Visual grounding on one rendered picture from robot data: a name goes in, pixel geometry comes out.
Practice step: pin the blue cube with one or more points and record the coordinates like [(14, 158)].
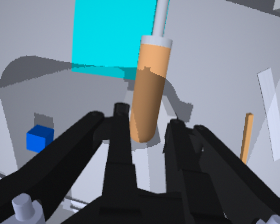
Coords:
[(39, 137)]

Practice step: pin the teal square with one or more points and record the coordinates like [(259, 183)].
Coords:
[(107, 35)]

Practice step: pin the pale grey flat bar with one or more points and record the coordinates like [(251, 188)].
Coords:
[(271, 109)]

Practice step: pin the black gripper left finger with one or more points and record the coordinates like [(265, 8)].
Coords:
[(36, 190)]

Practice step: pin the orange thin rod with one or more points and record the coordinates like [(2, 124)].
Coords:
[(246, 136)]

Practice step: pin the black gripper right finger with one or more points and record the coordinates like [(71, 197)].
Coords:
[(244, 197)]

